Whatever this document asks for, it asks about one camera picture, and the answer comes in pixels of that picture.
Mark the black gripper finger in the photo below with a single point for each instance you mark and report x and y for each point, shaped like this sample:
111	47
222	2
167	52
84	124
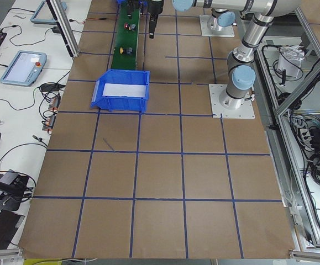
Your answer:
152	25

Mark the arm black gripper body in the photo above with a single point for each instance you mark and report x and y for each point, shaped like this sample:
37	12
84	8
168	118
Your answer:
155	7

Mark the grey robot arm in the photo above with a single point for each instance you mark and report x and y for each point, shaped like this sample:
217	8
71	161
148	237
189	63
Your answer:
241	74
217	9

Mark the green conveyor belt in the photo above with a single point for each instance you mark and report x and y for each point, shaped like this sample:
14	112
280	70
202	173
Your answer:
126	38

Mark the right blue plastic bin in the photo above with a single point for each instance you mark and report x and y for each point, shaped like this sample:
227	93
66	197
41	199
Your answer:
121	1

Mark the blue plastic bin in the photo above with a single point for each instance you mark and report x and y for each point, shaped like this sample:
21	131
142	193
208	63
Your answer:
121	1
121	103

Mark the left blue plastic bin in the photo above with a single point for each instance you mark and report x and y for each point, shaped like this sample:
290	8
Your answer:
121	103

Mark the left white foam pad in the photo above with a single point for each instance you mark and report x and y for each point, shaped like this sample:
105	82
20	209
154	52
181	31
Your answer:
124	90

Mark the black power adapter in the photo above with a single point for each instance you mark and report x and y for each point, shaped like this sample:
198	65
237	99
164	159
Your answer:
56	30

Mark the blue teach pendant far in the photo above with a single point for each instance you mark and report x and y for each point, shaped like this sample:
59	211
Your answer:
43	15

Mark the blue teach pendant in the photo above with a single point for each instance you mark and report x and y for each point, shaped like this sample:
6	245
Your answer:
43	15
24	69

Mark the blue teach pendant near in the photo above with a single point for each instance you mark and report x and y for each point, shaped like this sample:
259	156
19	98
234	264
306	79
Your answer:
24	69

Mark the black monitor stand base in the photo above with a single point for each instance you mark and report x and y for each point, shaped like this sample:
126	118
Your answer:
12	189

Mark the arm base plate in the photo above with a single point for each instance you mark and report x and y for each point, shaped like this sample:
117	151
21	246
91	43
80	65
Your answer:
217	27
225	107

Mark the aluminium frame post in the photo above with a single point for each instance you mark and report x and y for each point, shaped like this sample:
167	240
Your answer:
64	27

